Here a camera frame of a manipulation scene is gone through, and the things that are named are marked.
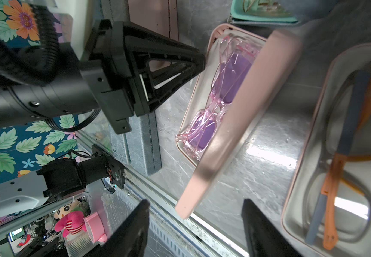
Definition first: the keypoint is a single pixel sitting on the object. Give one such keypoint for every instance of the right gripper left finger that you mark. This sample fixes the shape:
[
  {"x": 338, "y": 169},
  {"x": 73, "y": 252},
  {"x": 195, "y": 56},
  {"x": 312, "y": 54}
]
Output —
[{"x": 129, "y": 240}]

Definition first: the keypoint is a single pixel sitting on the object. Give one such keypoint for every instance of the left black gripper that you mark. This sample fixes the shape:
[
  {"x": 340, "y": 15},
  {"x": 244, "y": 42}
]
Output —
[{"x": 115, "y": 67}]

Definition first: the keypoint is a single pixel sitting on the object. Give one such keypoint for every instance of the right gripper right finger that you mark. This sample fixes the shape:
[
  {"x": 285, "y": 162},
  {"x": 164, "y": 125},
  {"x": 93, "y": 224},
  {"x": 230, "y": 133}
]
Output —
[{"x": 262, "y": 237}]

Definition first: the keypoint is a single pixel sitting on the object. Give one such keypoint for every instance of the green case with olive glasses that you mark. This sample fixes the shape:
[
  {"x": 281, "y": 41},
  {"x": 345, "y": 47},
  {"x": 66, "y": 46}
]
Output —
[{"x": 260, "y": 13}]

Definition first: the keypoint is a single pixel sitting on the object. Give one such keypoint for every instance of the pink case with brown glasses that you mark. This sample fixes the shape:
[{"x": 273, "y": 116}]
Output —
[{"x": 159, "y": 16}]

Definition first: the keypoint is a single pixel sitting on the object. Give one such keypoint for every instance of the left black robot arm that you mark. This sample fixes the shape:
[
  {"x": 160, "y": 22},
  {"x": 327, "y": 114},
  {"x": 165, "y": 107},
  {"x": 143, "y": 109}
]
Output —
[{"x": 42, "y": 82}]

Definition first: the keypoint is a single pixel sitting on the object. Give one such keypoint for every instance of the orange blue framed glasses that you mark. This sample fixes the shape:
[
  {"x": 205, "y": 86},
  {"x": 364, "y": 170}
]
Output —
[{"x": 357, "y": 114}]

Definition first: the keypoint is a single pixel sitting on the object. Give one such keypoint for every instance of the pink plush doll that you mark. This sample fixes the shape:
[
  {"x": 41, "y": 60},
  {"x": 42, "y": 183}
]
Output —
[{"x": 70, "y": 218}]

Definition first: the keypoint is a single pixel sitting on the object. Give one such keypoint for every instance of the purple pink sunglasses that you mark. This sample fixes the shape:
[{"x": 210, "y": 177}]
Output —
[{"x": 232, "y": 58}]

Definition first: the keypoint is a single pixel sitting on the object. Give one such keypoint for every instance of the aluminium front rail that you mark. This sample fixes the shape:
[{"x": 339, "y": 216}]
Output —
[{"x": 216, "y": 224}]

